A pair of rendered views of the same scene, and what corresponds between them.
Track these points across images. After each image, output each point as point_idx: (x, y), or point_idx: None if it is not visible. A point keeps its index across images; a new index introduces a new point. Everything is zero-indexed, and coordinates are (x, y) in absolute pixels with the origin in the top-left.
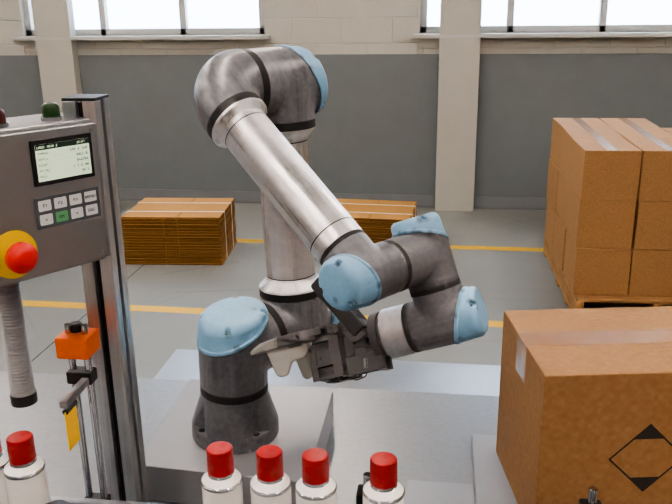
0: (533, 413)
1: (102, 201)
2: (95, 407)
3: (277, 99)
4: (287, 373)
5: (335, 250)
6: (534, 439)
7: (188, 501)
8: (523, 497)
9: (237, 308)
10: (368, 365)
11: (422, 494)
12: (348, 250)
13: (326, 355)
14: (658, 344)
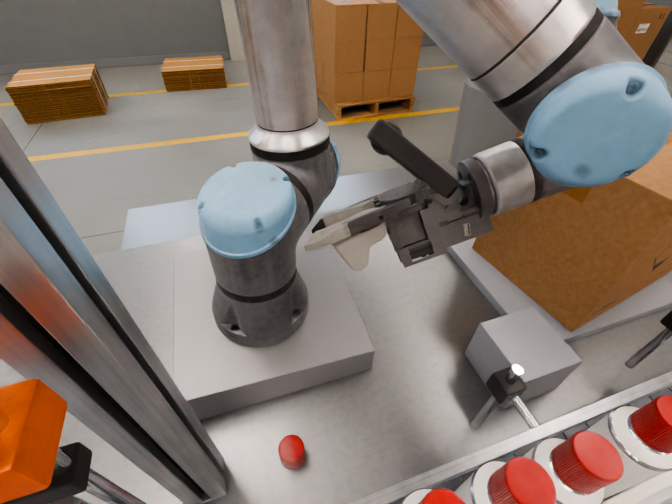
0: (611, 236)
1: None
2: (114, 492)
3: None
4: (367, 264)
5: (584, 57)
6: (607, 259)
7: (248, 404)
8: (551, 297)
9: (248, 183)
10: (471, 231)
11: (509, 337)
12: (611, 54)
13: (412, 229)
14: None
